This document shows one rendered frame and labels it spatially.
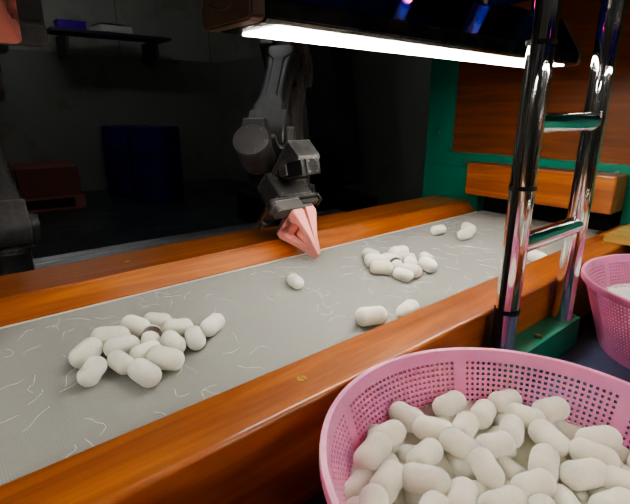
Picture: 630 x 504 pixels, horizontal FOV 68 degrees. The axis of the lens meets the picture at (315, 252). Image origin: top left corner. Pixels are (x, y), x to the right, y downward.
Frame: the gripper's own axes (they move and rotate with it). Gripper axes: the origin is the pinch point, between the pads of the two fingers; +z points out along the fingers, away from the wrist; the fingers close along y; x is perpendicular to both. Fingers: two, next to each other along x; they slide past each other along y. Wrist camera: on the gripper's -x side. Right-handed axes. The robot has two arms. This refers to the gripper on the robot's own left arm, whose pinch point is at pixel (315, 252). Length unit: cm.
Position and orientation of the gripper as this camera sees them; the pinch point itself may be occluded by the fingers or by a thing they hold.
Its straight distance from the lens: 74.1
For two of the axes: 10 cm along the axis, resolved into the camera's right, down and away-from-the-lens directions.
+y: 7.6, -1.9, 6.2
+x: -4.2, 5.8, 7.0
